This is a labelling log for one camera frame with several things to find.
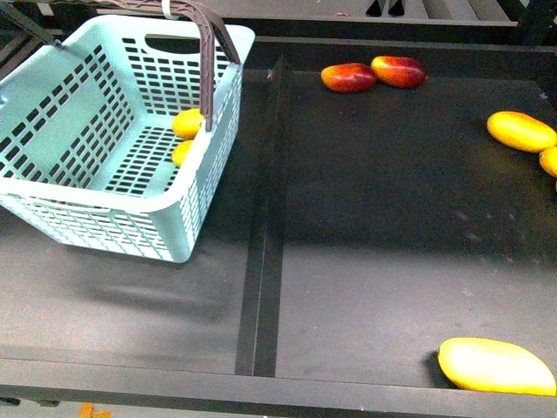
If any light blue plastic basket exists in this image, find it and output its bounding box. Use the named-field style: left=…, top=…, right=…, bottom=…
left=1, top=15, right=243, bottom=263

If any red mango left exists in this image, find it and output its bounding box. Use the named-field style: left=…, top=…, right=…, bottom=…
left=320, top=63, right=378, bottom=93

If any yellow lemon in basket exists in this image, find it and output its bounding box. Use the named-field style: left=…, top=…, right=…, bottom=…
left=171, top=139, right=193, bottom=167

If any yellow lemon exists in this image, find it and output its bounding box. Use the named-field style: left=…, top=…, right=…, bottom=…
left=171, top=139, right=193, bottom=167
left=171, top=108, right=204, bottom=140

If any red mango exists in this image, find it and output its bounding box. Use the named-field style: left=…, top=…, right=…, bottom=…
left=371, top=56, right=428, bottom=89
left=320, top=63, right=378, bottom=93

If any black display tray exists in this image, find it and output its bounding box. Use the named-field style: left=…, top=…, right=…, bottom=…
left=1, top=37, right=556, bottom=417

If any yellow mango at edge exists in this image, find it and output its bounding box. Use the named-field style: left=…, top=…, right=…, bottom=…
left=539, top=145, right=557, bottom=179

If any yellow mango right edge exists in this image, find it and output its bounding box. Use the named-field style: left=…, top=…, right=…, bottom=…
left=487, top=111, right=556, bottom=153

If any red mango right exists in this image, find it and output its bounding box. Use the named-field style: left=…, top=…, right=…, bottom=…
left=371, top=56, right=428, bottom=89

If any pale yellow mango front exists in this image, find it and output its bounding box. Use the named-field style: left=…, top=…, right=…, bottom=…
left=438, top=337, right=556, bottom=396

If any brown basket handle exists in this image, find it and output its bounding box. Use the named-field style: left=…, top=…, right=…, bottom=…
left=99, top=1, right=241, bottom=131

